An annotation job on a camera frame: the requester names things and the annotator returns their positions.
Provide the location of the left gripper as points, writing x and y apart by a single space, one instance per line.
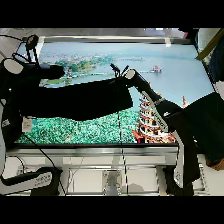
53 71

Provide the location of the black garment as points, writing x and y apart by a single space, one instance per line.
80 100

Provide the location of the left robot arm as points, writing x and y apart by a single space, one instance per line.
8 110

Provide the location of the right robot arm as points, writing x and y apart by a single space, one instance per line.
186 140

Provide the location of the silver frame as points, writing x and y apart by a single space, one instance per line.
133 151

